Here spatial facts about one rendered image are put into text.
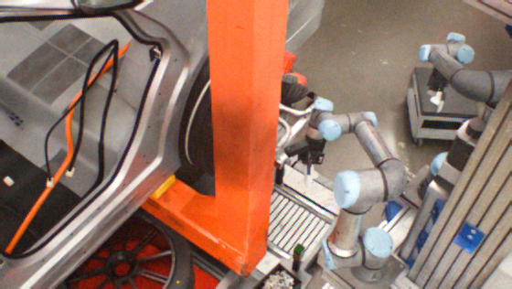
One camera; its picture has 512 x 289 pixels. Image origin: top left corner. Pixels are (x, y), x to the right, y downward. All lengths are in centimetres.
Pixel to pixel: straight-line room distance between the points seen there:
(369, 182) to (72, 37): 170
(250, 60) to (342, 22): 312
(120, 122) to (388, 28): 266
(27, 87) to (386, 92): 241
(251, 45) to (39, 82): 150
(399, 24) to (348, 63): 62
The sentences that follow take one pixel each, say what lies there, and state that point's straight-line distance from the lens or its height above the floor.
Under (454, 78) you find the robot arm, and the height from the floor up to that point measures 139.
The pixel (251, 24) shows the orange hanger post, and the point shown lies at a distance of 152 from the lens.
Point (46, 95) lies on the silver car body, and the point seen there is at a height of 101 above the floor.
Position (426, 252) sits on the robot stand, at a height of 97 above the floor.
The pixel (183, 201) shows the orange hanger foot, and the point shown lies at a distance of 274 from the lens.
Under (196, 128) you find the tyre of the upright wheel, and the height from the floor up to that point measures 100.
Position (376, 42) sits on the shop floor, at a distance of 457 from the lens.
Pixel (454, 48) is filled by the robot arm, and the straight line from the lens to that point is 270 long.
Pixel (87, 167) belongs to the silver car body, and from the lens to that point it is 276.
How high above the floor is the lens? 298
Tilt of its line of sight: 52 degrees down
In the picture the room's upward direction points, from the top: 3 degrees clockwise
